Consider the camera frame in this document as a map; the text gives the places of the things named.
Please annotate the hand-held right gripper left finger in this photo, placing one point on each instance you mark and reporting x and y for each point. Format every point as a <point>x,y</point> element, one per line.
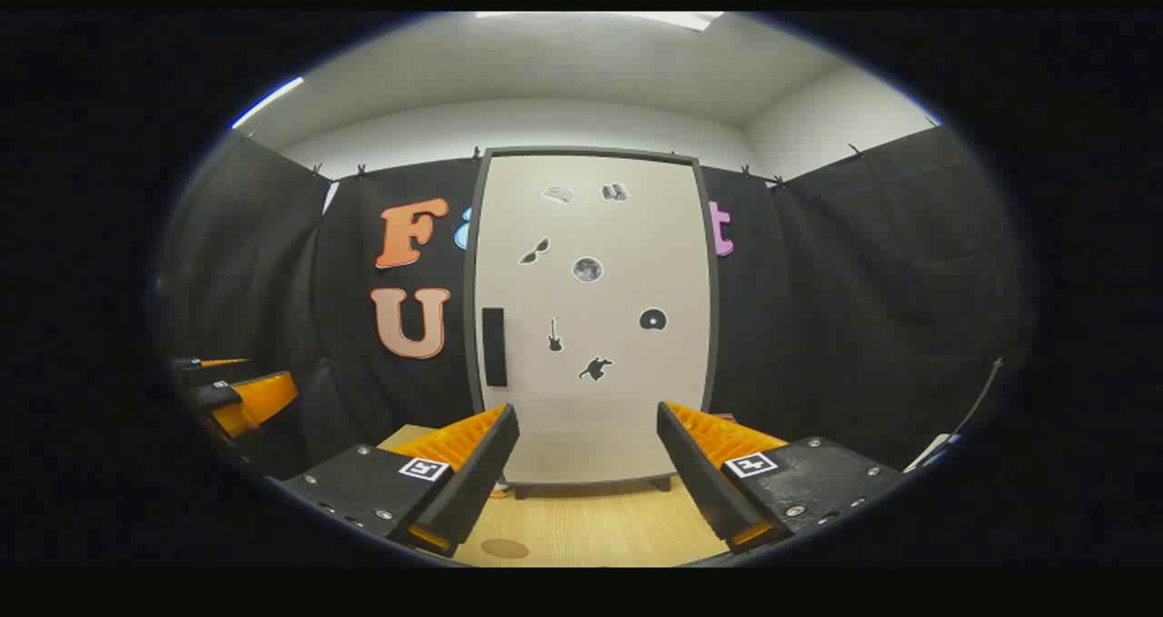
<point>486,462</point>

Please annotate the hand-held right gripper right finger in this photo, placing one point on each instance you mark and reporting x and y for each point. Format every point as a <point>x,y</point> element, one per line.
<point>695,476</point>

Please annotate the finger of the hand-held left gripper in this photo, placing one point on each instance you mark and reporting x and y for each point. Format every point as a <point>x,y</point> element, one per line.
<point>213,363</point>
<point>263,399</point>

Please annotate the brown round coaster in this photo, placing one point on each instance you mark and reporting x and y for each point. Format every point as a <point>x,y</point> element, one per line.
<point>504,549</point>

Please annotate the white cabinet door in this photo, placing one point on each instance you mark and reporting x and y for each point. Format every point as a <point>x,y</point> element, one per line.
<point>618,235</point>

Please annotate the grey cabinet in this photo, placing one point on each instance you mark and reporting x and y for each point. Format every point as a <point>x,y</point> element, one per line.
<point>591,152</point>

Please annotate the black backdrop cloth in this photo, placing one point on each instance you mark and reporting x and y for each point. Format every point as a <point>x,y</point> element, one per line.
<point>863,308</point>

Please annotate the ceiling light panel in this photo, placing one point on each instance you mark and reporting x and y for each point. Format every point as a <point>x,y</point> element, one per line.
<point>677,19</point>
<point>266,101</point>

